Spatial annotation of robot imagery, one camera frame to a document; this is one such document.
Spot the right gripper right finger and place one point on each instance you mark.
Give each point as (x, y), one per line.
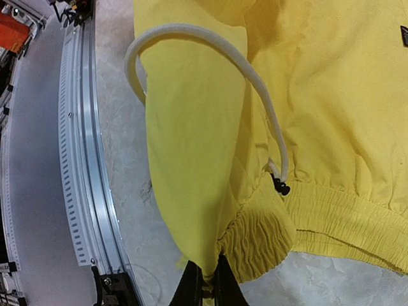
(226, 289)

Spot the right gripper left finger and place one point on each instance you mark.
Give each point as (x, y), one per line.
(189, 291)

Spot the yellow garment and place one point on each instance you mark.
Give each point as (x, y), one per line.
(276, 126)

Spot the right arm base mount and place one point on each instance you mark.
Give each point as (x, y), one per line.
(114, 289)

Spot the front aluminium rail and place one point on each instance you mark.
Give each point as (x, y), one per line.
(57, 213)

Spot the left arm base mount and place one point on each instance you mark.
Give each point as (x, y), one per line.
(72, 12)

